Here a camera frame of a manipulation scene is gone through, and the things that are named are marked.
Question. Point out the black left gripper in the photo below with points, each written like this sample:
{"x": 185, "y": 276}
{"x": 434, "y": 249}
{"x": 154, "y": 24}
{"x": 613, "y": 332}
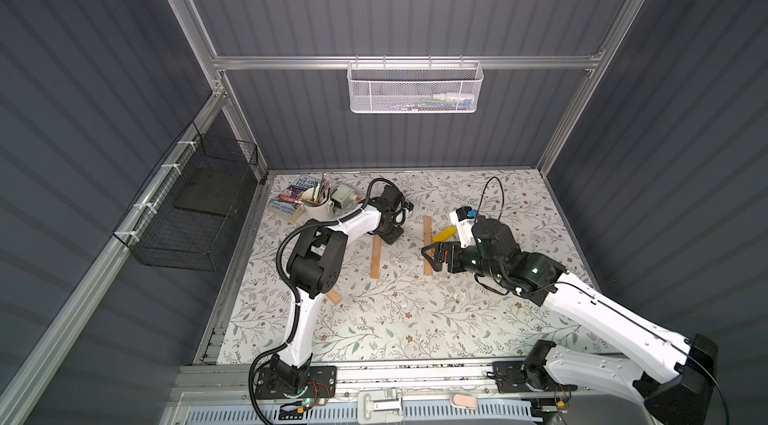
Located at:
{"x": 390, "y": 232}

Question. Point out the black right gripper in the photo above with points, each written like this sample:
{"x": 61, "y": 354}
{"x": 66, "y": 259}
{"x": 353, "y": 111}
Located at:
{"x": 450, "y": 257}

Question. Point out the yellow building block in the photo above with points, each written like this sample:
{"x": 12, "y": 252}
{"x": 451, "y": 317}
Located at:
{"x": 445, "y": 234}

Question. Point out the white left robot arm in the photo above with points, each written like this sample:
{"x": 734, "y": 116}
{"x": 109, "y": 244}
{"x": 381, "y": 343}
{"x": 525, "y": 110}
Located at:
{"x": 309, "y": 261}

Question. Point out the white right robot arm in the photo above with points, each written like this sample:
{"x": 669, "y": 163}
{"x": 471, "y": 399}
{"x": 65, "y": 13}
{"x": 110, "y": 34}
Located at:
{"x": 672, "y": 376}

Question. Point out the pale green small box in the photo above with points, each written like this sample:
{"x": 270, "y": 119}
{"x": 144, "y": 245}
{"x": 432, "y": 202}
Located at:
{"x": 345, "y": 196}

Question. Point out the white pen cup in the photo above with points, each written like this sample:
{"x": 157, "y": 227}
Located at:
{"x": 317, "y": 203}

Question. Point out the blue book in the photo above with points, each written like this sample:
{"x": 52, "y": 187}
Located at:
{"x": 286, "y": 204}

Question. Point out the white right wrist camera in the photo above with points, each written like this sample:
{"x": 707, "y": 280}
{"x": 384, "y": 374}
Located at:
{"x": 463, "y": 220}

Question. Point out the white wire mesh basket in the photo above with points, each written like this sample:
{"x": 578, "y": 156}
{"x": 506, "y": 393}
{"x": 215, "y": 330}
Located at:
{"x": 428, "y": 87}

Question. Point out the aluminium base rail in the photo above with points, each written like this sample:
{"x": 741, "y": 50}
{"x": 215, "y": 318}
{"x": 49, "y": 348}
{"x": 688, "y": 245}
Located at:
{"x": 217, "y": 394}

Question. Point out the black wire mesh basket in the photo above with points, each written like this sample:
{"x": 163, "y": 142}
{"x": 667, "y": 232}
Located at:
{"x": 196, "y": 207}

